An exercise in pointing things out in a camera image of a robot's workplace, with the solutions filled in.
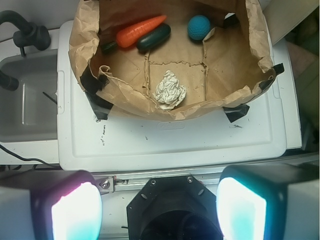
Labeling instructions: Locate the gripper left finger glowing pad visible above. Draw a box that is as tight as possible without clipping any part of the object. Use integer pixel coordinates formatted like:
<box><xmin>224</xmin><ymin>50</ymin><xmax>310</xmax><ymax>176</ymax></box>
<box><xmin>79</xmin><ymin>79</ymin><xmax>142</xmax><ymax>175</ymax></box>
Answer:
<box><xmin>0</xmin><ymin>169</ymin><xmax>103</xmax><ymax>240</ymax></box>

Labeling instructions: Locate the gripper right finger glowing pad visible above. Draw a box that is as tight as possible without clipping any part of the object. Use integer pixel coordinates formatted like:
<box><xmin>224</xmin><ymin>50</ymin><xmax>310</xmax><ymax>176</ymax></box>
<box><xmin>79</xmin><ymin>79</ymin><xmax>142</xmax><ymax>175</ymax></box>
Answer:
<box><xmin>216</xmin><ymin>163</ymin><xmax>320</xmax><ymax>240</ymax></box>

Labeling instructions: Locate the white paper ball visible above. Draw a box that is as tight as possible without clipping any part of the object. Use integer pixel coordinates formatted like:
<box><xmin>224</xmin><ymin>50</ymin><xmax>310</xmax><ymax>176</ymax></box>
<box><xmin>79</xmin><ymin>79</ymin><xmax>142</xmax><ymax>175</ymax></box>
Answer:
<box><xmin>152</xmin><ymin>70</ymin><xmax>187</xmax><ymax>111</ymax></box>

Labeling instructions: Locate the grey plastic tub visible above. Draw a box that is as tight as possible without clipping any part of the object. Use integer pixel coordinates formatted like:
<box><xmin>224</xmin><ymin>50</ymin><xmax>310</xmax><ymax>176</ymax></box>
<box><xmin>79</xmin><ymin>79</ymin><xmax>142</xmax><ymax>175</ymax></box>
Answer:
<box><xmin>0</xmin><ymin>49</ymin><xmax>58</xmax><ymax>143</ymax></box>

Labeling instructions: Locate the black tape front right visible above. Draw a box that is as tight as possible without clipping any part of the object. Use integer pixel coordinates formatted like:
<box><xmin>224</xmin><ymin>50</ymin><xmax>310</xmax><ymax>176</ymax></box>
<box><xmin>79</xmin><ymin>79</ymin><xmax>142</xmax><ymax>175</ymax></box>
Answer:
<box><xmin>223</xmin><ymin>104</ymin><xmax>250</xmax><ymax>123</ymax></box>

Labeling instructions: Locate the black tape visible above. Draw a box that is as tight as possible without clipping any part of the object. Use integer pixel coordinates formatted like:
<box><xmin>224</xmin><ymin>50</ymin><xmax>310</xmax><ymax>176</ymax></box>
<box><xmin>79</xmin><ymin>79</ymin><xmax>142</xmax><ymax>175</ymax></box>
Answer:
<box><xmin>258</xmin><ymin>63</ymin><xmax>285</xmax><ymax>94</ymax></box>
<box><xmin>223</xmin><ymin>104</ymin><xmax>250</xmax><ymax>123</ymax></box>
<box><xmin>80</xmin><ymin>65</ymin><xmax>113</xmax><ymax>120</ymax></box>

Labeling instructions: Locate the black tape front left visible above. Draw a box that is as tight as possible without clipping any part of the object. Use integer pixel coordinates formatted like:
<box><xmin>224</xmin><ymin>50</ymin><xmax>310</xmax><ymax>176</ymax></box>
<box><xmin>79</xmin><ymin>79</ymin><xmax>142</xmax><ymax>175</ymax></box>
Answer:
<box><xmin>80</xmin><ymin>65</ymin><xmax>113</xmax><ymax>120</ymax></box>

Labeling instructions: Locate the black tape right side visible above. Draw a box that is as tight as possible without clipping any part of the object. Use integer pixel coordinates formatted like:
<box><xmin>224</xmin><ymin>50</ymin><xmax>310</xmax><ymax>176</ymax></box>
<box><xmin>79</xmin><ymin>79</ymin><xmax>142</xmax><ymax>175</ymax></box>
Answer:
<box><xmin>258</xmin><ymin>63</ymin><xmax>285</xmax><ymax>94</ymax></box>

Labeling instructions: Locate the brown paper bag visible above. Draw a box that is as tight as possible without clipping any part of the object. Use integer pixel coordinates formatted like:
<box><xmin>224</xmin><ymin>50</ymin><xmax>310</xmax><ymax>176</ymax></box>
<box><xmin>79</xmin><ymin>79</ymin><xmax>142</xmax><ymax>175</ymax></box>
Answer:
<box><xmin>68</xmin><ymin>0</ymin><xmax>275</xmax><ymax>121</ymax></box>

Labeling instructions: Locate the black tape back corner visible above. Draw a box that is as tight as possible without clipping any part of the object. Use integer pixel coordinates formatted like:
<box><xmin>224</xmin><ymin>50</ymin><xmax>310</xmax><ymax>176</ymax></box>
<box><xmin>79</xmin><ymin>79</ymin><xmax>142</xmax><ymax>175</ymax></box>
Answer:
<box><xmin>223</xmin><ymin>13</ymin><xmax>239</xmax><ymax>29</ymax></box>

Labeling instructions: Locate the blue dimpled ball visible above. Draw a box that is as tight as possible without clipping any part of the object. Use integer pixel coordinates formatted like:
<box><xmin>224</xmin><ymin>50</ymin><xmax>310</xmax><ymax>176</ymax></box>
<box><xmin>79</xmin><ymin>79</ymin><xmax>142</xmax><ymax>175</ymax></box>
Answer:
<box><xmin>187</xmin><ymin>15</ymin><xmax>211</xmax><ymax>41</ymax></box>

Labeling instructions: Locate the orange plastic carrot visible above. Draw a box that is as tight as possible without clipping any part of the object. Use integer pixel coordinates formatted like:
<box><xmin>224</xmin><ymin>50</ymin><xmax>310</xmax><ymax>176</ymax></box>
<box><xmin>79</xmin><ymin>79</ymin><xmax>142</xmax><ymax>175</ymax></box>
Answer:
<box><xmin>115</xmin><ymin>15</ymin><xmax>167</xmax><ymax>48</ymax></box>

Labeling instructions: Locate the dark green plastic cucumber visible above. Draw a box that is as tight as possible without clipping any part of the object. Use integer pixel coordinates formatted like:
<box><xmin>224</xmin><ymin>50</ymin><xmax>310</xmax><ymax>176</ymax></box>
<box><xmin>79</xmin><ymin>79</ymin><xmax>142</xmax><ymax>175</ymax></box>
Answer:
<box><xmin>136</xmin><ymin>23</ymin><xmax>171</xmax><ymax>52</ymax></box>

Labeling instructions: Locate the black thin cable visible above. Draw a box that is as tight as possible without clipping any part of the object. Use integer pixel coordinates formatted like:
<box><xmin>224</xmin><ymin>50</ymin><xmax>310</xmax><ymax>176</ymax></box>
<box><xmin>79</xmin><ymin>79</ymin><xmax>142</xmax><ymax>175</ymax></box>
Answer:
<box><xmin>0</xmin><ymin>143</ymin><xmax>60</xmax><ymax>169</ymax></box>

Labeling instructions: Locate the aluminium extrusion rail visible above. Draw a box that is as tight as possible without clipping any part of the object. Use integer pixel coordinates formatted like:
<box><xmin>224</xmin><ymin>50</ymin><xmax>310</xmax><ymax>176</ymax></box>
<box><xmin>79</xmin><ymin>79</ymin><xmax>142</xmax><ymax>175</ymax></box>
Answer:
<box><xmin>93</xmin><ymin>166</ymin><xmax>224</xmax><ymax>195</ymax></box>

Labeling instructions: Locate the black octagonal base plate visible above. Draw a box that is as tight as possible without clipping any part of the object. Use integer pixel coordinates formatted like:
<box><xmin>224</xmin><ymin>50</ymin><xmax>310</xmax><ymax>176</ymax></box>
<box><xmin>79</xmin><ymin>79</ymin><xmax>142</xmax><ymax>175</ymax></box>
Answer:
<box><xmin>126</xmin><ymin>177</ymin><xmax>224</xmax><ymax>240</ymax></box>

